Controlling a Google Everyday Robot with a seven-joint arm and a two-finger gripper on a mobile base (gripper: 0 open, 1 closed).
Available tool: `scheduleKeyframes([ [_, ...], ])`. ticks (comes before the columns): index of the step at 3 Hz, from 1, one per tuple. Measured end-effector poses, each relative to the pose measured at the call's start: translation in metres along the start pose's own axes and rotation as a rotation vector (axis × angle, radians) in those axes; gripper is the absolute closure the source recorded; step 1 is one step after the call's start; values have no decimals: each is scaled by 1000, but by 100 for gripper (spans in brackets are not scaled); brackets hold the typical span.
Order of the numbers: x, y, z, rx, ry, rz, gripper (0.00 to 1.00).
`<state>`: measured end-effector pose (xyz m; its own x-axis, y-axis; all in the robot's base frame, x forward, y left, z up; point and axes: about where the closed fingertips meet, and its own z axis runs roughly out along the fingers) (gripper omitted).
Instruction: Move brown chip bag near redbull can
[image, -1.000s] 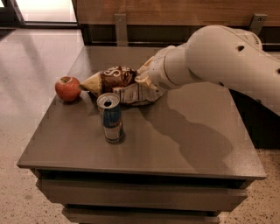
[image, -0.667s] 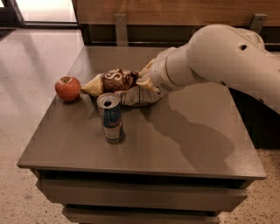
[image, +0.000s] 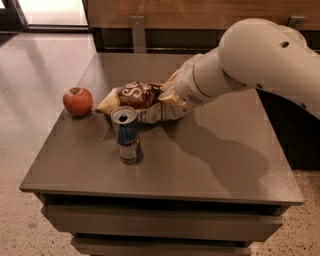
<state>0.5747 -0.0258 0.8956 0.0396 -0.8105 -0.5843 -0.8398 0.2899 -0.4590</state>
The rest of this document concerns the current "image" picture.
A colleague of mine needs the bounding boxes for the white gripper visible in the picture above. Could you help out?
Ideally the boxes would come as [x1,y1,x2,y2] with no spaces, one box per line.
[157,48,248,110]

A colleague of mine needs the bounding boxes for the brown chip bag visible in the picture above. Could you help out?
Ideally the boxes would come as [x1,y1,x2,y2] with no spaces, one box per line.
[95,81,191,125]

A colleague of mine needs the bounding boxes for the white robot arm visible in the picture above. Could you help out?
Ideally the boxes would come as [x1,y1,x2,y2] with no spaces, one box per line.
[159,18,320,118]

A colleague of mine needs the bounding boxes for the red bull can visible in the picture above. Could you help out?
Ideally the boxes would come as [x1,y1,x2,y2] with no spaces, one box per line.
[111,106,142,163]

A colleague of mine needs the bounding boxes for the grey drawer cabinet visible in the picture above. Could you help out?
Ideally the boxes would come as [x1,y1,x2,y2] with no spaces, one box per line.
[19,51,306,256]

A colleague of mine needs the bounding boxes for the red apple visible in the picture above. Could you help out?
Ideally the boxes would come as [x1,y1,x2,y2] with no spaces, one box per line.
[63,87,93,117]

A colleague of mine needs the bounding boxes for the left metal wall bracket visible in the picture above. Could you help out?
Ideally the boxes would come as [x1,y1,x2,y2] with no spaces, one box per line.
[131,16,146,53]

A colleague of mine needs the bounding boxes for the metal wall bracket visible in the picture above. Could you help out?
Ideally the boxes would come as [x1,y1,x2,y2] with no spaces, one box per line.
[287,15,306,31]
[131,16,146,53]

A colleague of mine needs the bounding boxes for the right metal wall bracket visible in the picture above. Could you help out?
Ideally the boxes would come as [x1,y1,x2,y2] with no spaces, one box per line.
[287,15,306,31]

